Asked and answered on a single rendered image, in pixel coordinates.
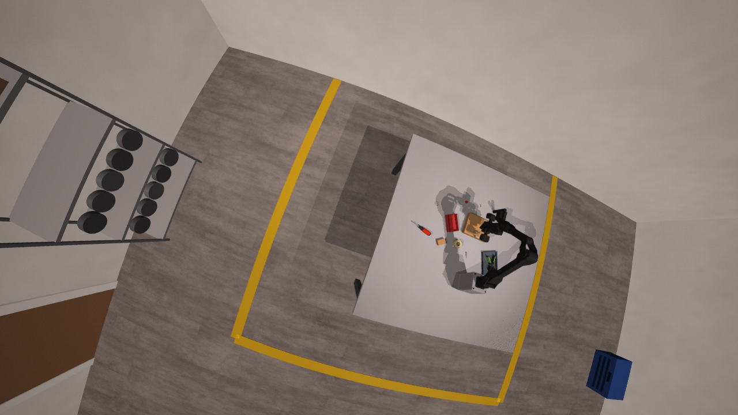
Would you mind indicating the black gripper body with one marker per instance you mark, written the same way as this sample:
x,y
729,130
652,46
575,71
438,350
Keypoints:
x,y
488,227

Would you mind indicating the red open tray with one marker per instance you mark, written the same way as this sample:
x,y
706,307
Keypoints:
x,y
451,222

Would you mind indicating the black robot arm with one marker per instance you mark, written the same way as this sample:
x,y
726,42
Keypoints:
x,y
524,257

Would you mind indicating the red-handled screwdriver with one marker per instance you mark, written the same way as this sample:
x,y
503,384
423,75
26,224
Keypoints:
x,y
424,230

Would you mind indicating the light wooden board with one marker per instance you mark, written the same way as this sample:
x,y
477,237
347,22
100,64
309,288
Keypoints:
x,y
473,223

